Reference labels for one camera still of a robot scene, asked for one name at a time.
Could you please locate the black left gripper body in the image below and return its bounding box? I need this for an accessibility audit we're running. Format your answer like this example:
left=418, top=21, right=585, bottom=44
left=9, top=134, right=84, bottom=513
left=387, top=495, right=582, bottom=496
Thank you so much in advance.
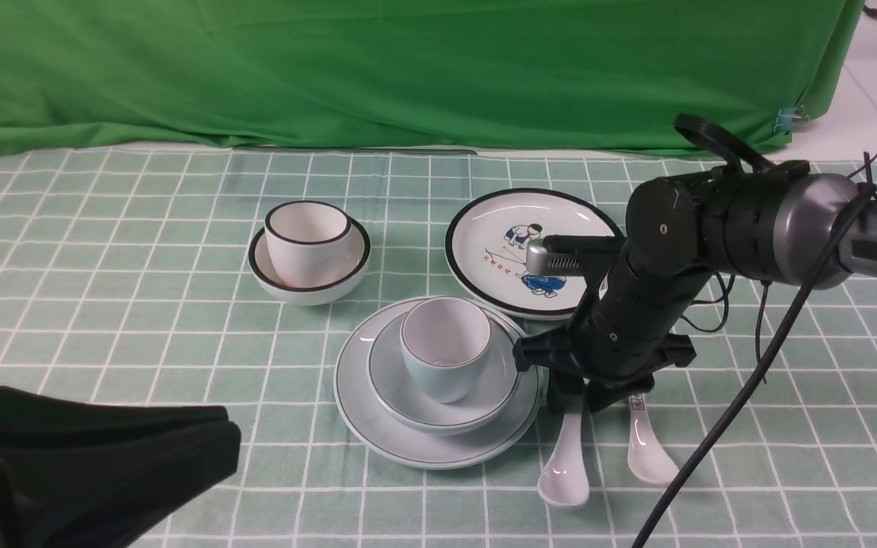
left=0, top=386, right=241, bottom=547

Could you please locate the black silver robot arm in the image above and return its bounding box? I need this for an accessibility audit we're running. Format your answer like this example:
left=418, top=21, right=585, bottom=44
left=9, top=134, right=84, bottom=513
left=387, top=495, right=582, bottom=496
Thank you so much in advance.
left=0, top=115, right=877, bottom=547

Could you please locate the patterned white ceramic spoon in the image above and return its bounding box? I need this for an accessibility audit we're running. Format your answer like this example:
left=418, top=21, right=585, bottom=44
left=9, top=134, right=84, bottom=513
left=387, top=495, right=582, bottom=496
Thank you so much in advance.
left=627, top=394, right=679, bottom=488

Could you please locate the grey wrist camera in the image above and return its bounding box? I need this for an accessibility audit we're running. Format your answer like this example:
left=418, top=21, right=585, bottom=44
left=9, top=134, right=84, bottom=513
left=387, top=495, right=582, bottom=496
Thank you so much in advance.
left=525, top=234, right=627, bottom=282

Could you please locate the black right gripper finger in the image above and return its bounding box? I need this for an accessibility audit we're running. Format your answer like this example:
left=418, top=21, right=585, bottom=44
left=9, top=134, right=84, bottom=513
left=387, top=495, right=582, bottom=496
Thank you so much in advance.
left=547, top=371, right=587, bottom=414
left=587, top=374, right=655, bottom=414

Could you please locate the black-rimmed white bowl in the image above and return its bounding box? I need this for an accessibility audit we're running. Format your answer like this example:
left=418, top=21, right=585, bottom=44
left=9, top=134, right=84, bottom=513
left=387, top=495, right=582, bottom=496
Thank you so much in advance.
left=247, top=218, right=370, bottom=307

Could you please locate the pale blue cup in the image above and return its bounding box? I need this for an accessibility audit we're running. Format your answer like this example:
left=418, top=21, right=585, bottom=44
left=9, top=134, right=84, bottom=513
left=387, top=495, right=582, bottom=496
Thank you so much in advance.
left=399, top=296, right=493, bottom=403

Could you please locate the pale blue plate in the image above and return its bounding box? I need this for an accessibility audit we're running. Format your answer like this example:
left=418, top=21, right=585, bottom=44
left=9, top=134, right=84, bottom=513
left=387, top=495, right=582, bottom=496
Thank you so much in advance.
left=333, top=298, right=549, bottom=470

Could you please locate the illustrated black-rimmed plate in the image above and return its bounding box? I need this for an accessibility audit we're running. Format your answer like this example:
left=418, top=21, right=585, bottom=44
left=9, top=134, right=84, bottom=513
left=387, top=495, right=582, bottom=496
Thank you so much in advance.
left=445, top=188, right=622, bottom=320

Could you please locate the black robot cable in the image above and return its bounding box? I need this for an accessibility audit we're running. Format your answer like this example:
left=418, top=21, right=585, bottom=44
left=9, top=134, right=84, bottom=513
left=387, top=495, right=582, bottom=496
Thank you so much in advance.
left=631, top=152, right=877, bottom=548

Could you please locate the black-rimmed white cup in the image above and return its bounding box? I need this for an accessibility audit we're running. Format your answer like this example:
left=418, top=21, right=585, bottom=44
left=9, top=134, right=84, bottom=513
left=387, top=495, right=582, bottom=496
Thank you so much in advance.
left=264, top=200, right=354, bottom=288

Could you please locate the pale blue bowl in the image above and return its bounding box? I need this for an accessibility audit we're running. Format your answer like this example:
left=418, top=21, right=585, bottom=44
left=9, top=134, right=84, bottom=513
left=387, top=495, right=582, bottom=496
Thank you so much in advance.
left=368, top=314, right=521, bottom=436

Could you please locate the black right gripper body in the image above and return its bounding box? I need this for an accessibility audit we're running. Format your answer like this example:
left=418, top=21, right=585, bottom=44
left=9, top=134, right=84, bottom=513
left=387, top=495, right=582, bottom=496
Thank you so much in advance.
left=514, top=332, right=697, bottom=401

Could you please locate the plain white ceramic spoon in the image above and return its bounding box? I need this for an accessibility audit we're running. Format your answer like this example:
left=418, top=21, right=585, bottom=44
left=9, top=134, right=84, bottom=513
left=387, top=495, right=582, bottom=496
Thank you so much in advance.
left=538, top=397, right=589, bottom=509

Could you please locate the green checkered tablecloth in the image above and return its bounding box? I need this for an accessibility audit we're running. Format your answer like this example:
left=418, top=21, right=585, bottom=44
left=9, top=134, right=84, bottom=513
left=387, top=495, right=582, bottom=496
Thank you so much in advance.
left=0, top=148, right=877, bottom=547

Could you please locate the green backdrop cloth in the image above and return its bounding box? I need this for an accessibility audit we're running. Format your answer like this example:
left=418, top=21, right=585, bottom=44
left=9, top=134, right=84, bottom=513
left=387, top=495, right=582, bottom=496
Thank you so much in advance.
left=0, top=1, right=863, bottom=156

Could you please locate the blue binder clip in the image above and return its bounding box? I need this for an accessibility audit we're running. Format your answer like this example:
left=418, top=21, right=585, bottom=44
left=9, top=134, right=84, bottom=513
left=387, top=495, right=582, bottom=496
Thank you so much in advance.
left=773, top=107, right=799, bottom=135

